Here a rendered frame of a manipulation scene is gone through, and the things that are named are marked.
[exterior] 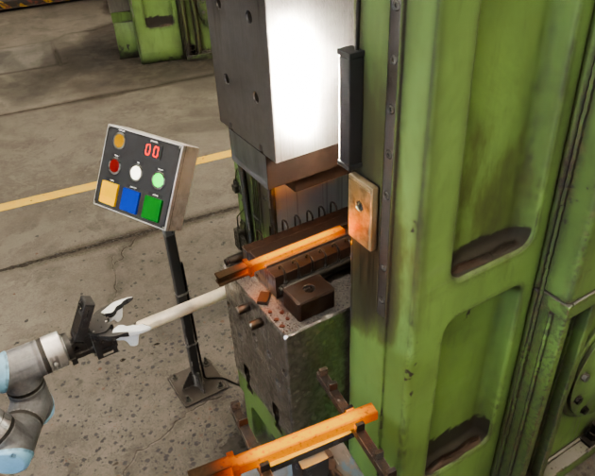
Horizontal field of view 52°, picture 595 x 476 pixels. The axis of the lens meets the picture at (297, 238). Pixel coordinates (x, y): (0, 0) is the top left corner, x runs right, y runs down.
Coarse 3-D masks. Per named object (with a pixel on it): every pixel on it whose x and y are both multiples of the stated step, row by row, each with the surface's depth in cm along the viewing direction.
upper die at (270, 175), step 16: (240, 144) 157; (336, 144) 157; (240, 160) 161; (256, 160) 152; (288, 160) 151; (304, 160) 153; (320, 160) 156; (336, 160) 159; (256, 176) 155; (272, 176) 150; (288, 176) 153; (304, 176) 156
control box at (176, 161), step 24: (144, 144) 198; (168, 144) 193; (120, 168) 203; (144, 168) 198; (168, 168) 193; (192, 168) 197; (96, 192) 209; (120, 192) 204; (144, 192) 199; (168, 192) 194; (168, 216) 194
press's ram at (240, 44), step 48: (240, 0) 131; (288, 0) 125; (336, 0) 131; (240, 48) 138; (288, 48) 130; (336, 48) 137; (240, 96) 147; (288, 96) 136; (336, 96) 143; (288, 144) 142
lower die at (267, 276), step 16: (304, 224) 191; (320, 224) 189; (336, 224) 188; (272, 240) 185; (288, 240) 182; (336, 240) 181; (256, 256) 177; (288, 256) 174; (304, 256) 175; (320, 256) 175; (336, 256) 177; (256, 272) 179; (272, 272) 170; (288, 272) 170; (304, 272) 173; (336, 272) 181; (272, 288) 172
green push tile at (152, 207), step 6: (144, 198) 198; (150, 198) 196; (156, 198) 195; (144, 204) 198; (150, 204) 196; (156, 204) 195; (144, 210) 198; (150, 210) 196; (156, 210) 195; (144, 216) 198; (150, 216) 197; (156, 216) 195; (156, 222) 196
